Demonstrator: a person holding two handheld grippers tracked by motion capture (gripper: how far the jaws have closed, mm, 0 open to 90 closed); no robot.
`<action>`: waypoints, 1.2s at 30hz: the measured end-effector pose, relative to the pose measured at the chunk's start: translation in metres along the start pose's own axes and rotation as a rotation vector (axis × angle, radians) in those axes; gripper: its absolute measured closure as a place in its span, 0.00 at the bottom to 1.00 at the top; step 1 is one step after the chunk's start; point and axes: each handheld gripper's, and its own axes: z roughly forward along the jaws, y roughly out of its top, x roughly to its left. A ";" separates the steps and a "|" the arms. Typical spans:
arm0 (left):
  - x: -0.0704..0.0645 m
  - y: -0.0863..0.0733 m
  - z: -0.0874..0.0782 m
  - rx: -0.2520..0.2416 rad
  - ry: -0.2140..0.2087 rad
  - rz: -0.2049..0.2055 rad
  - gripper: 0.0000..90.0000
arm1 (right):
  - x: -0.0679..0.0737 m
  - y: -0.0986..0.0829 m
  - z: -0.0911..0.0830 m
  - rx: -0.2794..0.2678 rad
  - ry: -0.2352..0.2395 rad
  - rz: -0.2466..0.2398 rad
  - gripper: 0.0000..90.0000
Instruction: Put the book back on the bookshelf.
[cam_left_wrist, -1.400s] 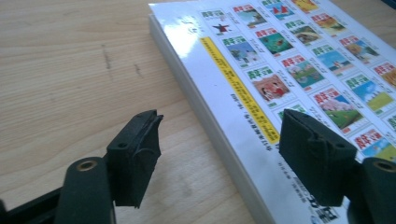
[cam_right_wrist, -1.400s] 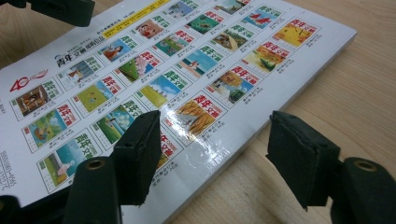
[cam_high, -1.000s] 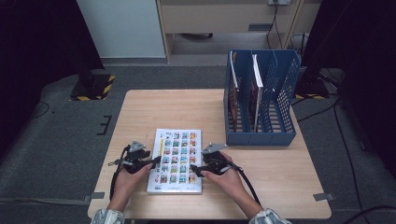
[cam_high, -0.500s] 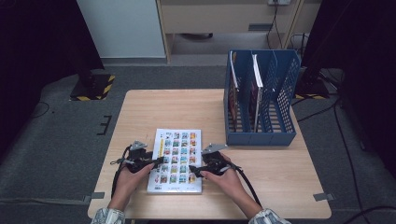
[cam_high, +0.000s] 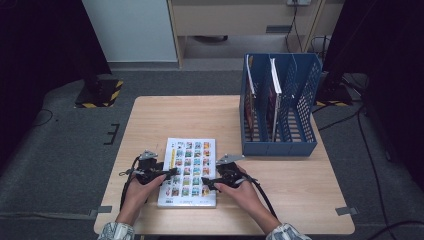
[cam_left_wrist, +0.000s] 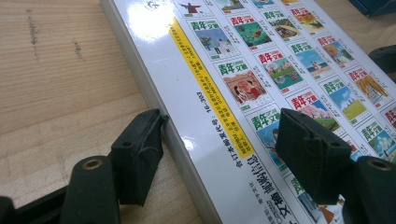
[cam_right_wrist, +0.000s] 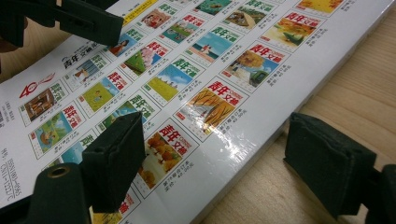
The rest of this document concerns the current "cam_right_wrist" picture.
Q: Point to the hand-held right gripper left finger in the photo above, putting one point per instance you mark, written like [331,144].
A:
[113,165]

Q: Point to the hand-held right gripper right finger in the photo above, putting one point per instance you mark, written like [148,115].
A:
[330,165]

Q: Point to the thick white book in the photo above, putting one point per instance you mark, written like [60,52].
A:
[249,109]

